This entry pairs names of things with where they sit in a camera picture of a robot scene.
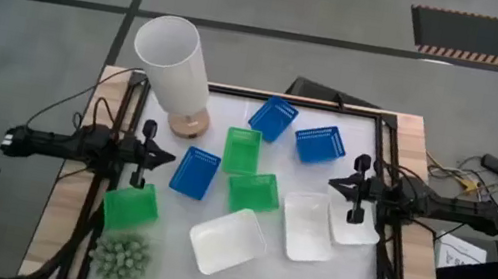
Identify blue plastic basket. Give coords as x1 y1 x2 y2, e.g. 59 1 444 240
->
245 92 302 148
290 119 351 171
166 142 225 204

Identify green plastic basket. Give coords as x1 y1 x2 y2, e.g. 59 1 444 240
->
97 176 165 238
222 166 286 221
219 125 265 179

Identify tangle of black cables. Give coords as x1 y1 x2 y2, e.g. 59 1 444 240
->
415 147 498 231

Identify long black cable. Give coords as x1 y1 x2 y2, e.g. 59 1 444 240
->
22 50 148 147

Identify yellow connector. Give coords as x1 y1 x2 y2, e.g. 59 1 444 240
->
459 177 480 195

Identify white plastic basket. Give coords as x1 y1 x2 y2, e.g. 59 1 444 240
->
181 198 274 279
274 186 344 269
322 193 387 252

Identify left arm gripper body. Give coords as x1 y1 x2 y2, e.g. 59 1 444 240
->
115 115 161 191

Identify black power adapter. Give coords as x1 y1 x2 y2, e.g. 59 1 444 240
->
478 152 498 177

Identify green artificial succulent plant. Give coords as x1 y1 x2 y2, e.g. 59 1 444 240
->
84 225 157 279

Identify black flat panel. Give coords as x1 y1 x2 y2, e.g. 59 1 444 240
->
285 74 385 112

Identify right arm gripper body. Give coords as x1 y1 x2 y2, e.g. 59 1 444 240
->
345 152 392 229

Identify black aluminium table frame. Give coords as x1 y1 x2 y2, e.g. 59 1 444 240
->
17 54 480 279

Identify white shade wooden base lamp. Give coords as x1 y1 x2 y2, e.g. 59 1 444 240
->
119 10 228 144

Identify white printed paper sheet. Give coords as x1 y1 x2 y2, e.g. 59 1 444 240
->
427 230 495 279

